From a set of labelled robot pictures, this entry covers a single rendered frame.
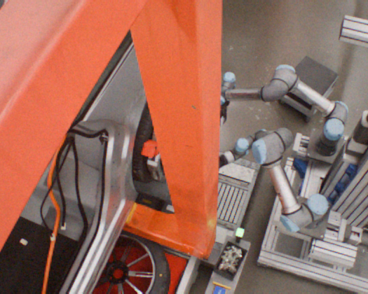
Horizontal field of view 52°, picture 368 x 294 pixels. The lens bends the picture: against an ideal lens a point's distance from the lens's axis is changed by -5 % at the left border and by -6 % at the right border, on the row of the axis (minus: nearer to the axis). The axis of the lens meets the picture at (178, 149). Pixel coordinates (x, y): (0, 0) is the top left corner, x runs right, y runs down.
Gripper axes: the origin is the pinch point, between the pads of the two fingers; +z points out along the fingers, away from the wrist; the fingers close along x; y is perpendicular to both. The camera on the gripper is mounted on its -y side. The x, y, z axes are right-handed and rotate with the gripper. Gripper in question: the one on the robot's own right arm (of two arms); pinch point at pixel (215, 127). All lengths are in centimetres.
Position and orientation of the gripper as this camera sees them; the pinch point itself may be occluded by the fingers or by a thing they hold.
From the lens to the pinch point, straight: 257.4
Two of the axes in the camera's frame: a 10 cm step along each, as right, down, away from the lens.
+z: -3.5, 8.3, -4.3
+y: -0.8, -4.8, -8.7
